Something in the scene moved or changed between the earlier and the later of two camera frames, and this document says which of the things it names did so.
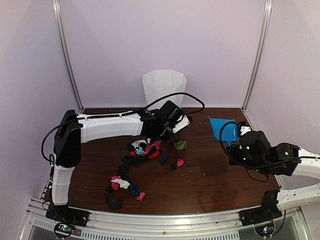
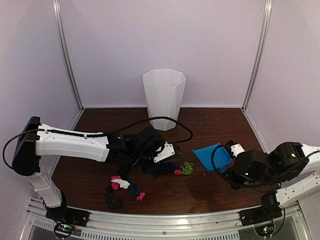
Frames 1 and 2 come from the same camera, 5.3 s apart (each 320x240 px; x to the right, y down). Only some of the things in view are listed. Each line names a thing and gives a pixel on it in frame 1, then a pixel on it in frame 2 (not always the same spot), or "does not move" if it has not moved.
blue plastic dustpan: (229, 132) → (213, 157)
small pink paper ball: (180, 163) → (177, 172)
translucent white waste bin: (159, 83) does not move
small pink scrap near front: (141, 196) does not move
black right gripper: (233, 158) → (235, 183)
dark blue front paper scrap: (134, 189) does not move
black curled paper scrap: (108, 195) does not move
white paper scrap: (123, 183) does not move
